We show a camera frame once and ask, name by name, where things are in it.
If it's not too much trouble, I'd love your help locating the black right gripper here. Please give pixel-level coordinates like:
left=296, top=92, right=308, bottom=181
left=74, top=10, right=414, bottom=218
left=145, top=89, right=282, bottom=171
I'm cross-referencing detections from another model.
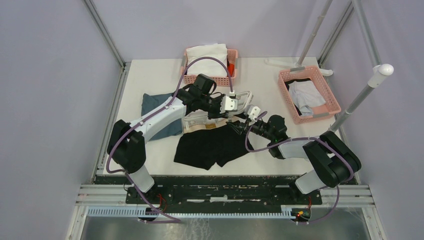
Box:
left=225, top=109, right=274, bottom=141

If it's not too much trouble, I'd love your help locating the black underwear beige waistband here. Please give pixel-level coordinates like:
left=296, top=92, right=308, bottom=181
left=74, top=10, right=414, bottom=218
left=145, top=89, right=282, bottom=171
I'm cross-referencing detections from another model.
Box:
left=173, top=124, right=249, bottom=170

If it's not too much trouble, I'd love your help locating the pink basket with white cloth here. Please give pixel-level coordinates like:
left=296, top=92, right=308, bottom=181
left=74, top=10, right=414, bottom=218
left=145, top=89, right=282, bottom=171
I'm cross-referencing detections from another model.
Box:
left=180, top=49, right=239, bottom=87

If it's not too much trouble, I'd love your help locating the pink basket with underwear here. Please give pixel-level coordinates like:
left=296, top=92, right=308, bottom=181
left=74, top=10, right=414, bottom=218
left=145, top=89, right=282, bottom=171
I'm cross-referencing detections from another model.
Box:
left=278, top=65, right=341, bottom=124

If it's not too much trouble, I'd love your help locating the white clip hanger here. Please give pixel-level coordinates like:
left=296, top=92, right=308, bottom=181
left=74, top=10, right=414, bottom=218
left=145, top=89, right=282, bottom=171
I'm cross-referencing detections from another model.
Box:
left=181, top=91, right=254, bottom=134

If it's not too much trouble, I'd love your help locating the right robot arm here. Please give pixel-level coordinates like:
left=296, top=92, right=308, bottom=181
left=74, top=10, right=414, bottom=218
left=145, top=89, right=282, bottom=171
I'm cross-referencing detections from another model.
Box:
left=227, top=114, right=362, bottom=204

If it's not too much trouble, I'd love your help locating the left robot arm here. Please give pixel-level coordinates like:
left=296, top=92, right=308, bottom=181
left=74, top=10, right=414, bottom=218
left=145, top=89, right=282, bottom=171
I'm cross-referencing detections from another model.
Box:
left=105, top=74, right=235, bottom=204

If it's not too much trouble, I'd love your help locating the light grey underwear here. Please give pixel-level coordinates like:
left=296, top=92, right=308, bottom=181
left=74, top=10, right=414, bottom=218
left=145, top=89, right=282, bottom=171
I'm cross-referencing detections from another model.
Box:
left=286, top=78, right=326, bottom=116

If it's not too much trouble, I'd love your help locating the white crumpled cloth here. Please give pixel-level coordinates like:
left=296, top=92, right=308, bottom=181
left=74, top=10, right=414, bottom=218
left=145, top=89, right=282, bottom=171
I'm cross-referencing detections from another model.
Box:
left=186, top=43, right=228, bottom=77

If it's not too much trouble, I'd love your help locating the folded blue-grey cloth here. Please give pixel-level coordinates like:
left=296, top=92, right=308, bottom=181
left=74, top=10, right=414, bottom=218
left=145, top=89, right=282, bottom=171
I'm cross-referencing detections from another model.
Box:
left=141, top=92, right=183, bottom=141

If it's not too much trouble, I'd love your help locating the metal drying rack stand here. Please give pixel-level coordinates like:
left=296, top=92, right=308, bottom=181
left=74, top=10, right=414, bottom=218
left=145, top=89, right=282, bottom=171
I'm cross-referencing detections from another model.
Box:
left=265, top=0, right=394, bottom=132

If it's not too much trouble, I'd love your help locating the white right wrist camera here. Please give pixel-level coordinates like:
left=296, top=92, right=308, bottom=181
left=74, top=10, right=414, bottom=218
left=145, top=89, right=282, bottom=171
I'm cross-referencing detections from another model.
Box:
left=244, top=104, right=261, bottom=122

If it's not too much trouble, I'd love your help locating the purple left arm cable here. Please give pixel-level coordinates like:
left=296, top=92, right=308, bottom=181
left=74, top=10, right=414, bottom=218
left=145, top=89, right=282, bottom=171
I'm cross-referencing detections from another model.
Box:
left=105, top=56, right=235, bottom=224

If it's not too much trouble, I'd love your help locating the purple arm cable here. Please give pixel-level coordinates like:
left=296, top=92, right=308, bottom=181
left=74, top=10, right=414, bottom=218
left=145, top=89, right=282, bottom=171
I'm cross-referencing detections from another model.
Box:
left=105, top=56, right=235, bottom=224
left=244, top=110, right=356, bottom=224

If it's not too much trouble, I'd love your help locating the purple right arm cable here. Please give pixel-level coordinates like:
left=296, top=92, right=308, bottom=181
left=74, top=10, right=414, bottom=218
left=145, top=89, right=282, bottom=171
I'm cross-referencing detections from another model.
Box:
left=244, top=110, right=356, bottom=224

